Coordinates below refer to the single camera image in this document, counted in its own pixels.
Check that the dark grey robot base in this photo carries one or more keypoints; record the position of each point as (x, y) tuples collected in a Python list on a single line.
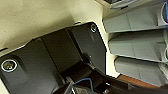
[(50, 56)]

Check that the grey trash bin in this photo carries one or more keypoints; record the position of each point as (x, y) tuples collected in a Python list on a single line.
[(140, 46), (140, 71)]

